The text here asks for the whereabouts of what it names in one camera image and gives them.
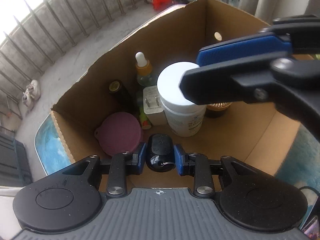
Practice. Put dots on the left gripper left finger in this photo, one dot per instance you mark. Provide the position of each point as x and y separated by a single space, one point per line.
123 165

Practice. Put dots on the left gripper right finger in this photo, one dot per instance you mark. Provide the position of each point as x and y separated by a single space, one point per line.
197 166

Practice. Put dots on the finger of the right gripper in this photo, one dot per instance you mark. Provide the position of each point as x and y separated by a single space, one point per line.
251 45
248 79

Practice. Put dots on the purple silicone lid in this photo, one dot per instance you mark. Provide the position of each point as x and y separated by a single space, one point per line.
120 132

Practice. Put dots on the green cap glue stick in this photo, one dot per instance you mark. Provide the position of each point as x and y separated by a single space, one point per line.
144 121

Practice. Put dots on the white lid jar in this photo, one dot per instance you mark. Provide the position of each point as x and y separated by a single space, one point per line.
184 117

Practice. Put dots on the black cylindrical tube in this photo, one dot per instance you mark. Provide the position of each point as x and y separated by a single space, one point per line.
122 96

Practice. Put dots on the white power adapter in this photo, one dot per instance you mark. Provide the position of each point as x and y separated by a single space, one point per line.
152 106

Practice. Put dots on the green dropper bottle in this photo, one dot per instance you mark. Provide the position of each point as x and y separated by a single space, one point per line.
146 76

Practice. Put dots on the gold lid amber jar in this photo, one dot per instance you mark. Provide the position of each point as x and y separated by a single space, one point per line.
217 110

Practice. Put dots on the brown cardboard box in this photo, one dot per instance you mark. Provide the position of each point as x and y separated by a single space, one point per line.
255 134

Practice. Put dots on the dark grey cabinet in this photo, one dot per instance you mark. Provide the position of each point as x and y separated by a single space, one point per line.
14 165

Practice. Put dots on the left white sneaker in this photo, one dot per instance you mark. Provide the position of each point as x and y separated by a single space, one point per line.
27 100

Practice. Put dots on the white sneaker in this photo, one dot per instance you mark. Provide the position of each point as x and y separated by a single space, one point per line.
27 100
34 89

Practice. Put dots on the right white sneaker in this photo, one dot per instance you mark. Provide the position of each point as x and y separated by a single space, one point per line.
34 89

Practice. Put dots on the red plastic bag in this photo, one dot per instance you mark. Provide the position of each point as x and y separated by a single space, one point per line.
160 5

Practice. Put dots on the metal balcony railing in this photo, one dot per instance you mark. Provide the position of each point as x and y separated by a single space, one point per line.
36 33

